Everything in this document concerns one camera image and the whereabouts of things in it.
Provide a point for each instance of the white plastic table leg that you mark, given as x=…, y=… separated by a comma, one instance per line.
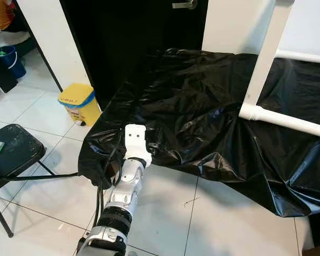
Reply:
x=288, y=121
x=304, y=56

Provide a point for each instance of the white plastic table top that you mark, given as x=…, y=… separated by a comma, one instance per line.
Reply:
x=266, y=53

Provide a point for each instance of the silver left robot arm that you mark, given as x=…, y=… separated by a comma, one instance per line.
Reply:
x=125, y=197

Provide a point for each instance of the black plastic table cover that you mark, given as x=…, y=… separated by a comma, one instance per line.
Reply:
x=202, y=117

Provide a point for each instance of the yellow bin with blue band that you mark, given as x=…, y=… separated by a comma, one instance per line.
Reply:
x=80, y=104

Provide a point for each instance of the black door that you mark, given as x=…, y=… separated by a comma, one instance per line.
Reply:
x=128, y=37

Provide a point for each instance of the black folding chair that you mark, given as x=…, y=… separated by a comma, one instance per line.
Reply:
x=16, y=149

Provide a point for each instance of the white cloth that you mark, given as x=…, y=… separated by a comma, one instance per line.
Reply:
x=8, y=37

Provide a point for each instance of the brown wooden table leg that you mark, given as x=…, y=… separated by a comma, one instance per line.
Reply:
x=319, y=249

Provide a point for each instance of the orange object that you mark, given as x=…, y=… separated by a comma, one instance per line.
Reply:
x=0, y=13

